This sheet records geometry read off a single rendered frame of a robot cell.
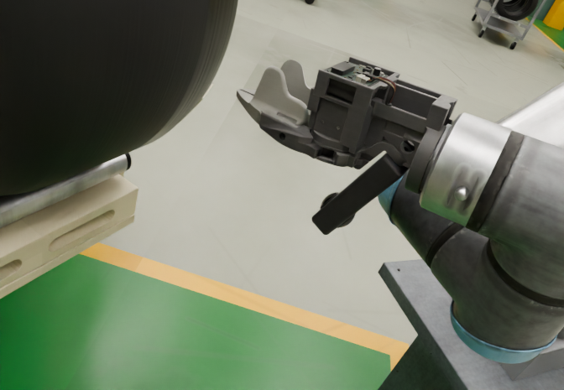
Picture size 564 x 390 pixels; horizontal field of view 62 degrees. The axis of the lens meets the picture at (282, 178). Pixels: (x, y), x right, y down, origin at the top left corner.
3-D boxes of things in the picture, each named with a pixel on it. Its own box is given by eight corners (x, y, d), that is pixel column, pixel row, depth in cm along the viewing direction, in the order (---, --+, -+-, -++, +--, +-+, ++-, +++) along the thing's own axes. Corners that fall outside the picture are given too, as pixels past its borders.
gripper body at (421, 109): (346, 54, 46) (466, 95, 42) (326, 131, 51) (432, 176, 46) (310, 67, 40) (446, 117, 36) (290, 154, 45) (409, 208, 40)
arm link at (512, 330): (482, 268, 55) (525, 192, 47) (559, 355, 48) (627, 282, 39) (416, 292, 52) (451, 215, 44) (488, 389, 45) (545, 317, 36)
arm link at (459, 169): (477, 200, 46) (455, 248, 38) (429, 180, 48) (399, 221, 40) (517, 117, 41) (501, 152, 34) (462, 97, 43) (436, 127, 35)
